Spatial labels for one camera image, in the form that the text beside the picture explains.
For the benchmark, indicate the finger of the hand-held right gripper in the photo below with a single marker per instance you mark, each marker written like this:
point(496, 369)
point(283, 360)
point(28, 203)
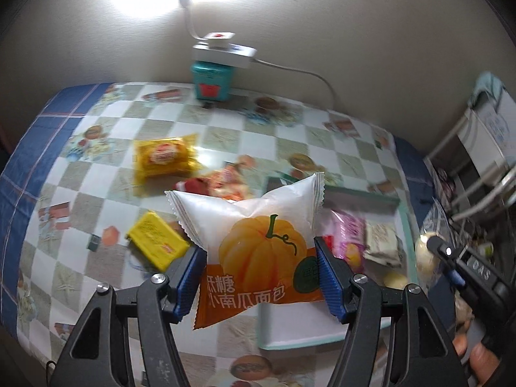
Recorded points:
point(440, 246)

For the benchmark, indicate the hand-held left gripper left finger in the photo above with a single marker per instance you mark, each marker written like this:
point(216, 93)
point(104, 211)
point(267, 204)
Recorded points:
point(187, 286)

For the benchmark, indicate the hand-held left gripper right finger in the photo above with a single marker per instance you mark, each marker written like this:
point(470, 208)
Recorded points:
point(330, 282)

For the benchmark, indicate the purple swiss roll packet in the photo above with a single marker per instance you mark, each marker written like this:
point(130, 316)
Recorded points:
point(348, 236)

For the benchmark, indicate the white teal-rimmed tray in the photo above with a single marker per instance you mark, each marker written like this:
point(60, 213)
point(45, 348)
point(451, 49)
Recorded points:
point(298, 326)

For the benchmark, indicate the orange white pumpkin bread packet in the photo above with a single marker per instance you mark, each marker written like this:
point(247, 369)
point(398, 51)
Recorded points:
point(258, 246)

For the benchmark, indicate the person's right hand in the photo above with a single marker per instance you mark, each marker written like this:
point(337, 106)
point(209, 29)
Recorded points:
point(485, 367)

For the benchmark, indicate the yellow snack packet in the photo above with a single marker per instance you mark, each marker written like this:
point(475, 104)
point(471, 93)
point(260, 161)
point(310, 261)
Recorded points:
point(165, 157)
point(157, 242)

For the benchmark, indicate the white grey snack packet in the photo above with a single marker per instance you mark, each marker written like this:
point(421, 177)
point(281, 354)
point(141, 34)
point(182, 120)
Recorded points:
point(383, 244)

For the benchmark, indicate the white metal rack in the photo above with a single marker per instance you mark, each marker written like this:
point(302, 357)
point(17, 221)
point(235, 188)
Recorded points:
point(479, 187)

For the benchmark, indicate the red snack packet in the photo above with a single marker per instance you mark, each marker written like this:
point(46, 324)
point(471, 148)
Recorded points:
point(209, 183)

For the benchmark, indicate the checkered printed tablecloth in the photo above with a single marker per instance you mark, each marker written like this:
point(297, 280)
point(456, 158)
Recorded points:
point(100, 193)

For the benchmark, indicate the white cardboard box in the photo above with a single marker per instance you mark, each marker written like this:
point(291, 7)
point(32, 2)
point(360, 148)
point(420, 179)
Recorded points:
point(494, 129)

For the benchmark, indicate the teal cloth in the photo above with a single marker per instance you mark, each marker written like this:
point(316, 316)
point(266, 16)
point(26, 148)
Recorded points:
point(487, 86)

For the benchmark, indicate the teal box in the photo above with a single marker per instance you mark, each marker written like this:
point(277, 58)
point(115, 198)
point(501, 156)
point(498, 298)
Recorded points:
point(209, 82)

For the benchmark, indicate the blue plaid cloth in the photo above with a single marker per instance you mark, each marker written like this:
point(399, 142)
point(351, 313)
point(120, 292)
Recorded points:
point(28, 149)

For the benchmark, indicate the white plug adapter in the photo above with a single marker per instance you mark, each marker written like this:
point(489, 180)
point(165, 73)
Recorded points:
point(217, 38)

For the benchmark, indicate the white gooseneck lamp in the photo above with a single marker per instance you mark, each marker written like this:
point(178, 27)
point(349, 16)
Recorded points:
point(186, 6)

